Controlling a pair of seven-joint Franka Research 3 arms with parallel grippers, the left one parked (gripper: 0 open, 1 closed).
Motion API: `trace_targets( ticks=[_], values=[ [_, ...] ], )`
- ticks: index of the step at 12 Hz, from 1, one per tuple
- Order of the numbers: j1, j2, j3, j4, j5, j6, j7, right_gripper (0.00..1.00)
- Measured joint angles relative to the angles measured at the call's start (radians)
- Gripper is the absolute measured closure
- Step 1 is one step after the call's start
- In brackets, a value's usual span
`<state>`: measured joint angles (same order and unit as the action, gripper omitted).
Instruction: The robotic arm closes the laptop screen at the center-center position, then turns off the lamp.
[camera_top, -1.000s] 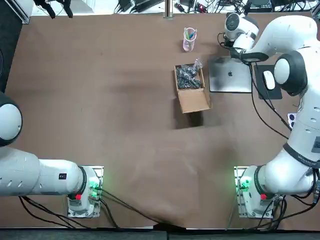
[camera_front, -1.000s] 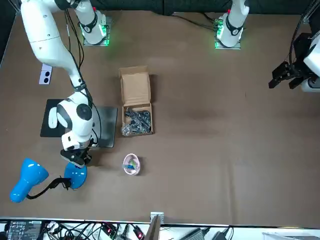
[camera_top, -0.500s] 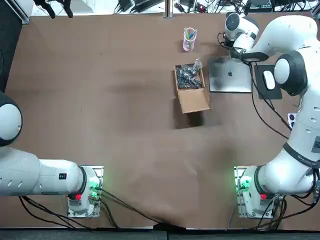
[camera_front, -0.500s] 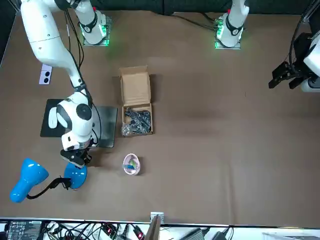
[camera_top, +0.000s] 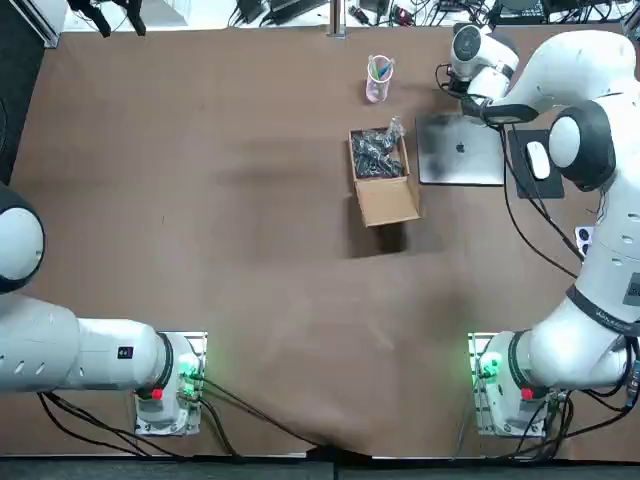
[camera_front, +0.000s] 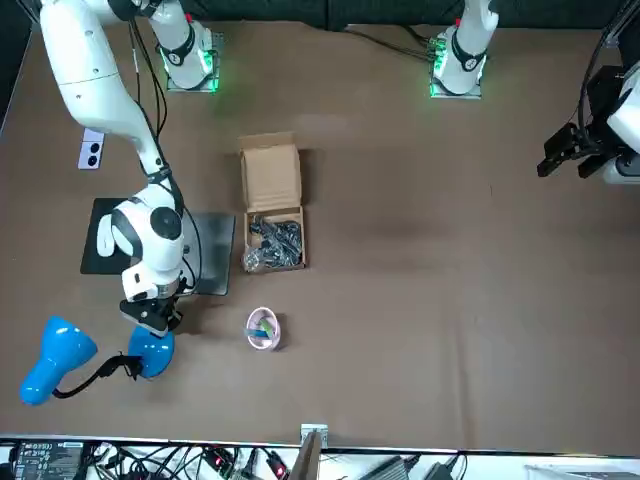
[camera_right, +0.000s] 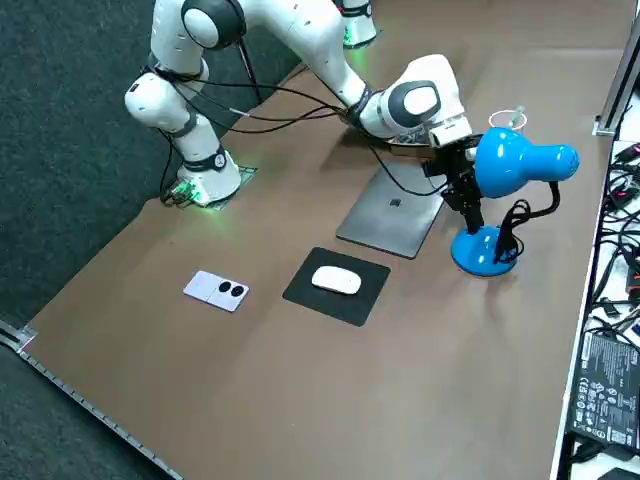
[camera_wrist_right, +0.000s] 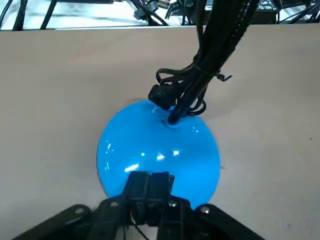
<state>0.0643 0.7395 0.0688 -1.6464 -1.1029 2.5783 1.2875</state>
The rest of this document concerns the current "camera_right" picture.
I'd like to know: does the aluminium table edge rail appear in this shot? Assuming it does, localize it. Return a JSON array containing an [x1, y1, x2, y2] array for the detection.
[[0, 319, 184, 480]]

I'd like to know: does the blue gooseneck desk lamp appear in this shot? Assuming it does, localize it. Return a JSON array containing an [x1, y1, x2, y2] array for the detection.
[[449, 126, 582, 279]]

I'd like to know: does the black bundled lamp cord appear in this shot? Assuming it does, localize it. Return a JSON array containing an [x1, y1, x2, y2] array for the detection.
[[493, 198, 532, 266]]

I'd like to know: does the silver laptop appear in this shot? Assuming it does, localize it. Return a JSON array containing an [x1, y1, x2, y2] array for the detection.
[[335, 162, 446, 260]]

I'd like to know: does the pink plastic cup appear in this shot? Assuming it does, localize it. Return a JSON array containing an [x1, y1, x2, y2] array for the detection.
[[488, 107, 530, 133]]

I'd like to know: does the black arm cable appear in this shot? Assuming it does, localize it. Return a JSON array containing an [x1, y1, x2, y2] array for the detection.
[[146, 29, 452, 199]]

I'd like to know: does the lilac flip phone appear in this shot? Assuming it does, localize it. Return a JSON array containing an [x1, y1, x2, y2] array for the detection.
[[183, 270, 251, 314]]

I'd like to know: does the open cardboard box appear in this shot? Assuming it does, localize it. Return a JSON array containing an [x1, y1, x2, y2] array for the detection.
[[387, 127, 434, 152]]

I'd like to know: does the aluminium post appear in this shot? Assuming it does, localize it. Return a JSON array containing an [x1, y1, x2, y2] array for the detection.
[[593, 29, 640, 137]]

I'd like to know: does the white computer mouse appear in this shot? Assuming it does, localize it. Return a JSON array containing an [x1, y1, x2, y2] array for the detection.
[[311, 265, 362, 297]]

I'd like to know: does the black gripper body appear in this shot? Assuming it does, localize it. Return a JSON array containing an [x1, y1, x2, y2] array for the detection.
[[422, 135, 482, 202]]

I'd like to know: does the black labelled power adapter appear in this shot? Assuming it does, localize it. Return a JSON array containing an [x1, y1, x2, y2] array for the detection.
[[568, 327, 640, 449]]

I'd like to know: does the black mouse pad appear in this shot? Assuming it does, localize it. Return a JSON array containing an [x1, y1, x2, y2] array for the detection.
[[282, 246, 392, 329]]

